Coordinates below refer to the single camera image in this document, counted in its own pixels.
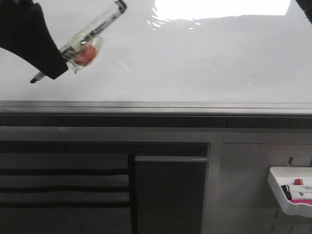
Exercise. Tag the grey aluminium whiteboard frame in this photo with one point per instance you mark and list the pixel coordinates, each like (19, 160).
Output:
(153, 108)

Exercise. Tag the grey striped fabric organizer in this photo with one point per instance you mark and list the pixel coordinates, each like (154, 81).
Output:
(67, 194)

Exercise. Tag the black capped marker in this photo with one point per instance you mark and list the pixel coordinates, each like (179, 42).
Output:
(296, 188)
(298, 196)

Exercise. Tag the black white whiteboard marker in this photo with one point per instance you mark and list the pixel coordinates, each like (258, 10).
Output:
(97, 26)

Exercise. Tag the red magnet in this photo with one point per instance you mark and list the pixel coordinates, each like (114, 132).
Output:
(84, 55)

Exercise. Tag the white whiteboard surface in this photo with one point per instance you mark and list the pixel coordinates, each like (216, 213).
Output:
(241, 51)

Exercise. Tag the white plastic marker tray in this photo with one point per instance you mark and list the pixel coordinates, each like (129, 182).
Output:
(278, 176)

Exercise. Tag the black capped marker upper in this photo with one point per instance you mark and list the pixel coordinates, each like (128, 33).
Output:
(296, 188)

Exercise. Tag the white pegboard panel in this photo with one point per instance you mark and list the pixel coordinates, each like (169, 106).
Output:
(246, 203)

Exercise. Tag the black capped marker lower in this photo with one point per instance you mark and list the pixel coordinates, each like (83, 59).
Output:
(298, 196)

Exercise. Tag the pink eraser block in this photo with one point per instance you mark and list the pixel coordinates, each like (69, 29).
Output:
(309, 202)

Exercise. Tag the red capped marker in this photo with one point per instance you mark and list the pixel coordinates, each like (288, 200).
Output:
(303, 181)

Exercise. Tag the dark grey panel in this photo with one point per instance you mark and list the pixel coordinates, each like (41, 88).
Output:
(170, 194)

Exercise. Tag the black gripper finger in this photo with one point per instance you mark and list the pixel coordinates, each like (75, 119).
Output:
(306, 7)
(23, 32)

